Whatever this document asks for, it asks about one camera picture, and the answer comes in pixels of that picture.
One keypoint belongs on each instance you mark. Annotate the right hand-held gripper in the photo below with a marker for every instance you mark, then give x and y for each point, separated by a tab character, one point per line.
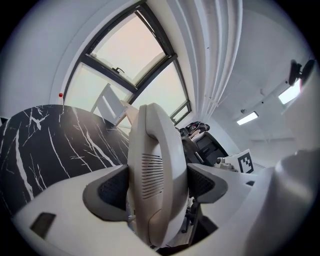
243	161

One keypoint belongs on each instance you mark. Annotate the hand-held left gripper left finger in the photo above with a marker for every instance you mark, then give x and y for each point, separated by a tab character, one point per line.
75	225

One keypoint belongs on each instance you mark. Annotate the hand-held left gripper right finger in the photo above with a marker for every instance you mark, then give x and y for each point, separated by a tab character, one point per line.
250	205

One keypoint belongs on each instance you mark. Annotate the white telephone handset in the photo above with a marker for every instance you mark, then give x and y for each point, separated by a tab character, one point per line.
157	155

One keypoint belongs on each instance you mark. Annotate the black office chair grey armrests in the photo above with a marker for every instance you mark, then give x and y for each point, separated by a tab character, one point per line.
207	150

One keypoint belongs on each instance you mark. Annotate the rectangular ceiling light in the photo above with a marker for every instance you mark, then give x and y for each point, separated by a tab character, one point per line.
247	118
288	93

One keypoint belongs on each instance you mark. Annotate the black bag with white print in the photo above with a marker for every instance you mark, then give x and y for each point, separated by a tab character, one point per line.
198	126

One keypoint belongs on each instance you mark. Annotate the black mounted device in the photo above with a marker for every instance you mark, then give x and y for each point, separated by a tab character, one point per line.
296	71

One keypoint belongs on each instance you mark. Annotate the white slatted chair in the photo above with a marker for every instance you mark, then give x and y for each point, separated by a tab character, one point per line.
110	102

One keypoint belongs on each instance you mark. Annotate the black-framed window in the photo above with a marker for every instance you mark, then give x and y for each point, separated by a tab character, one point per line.
130	45

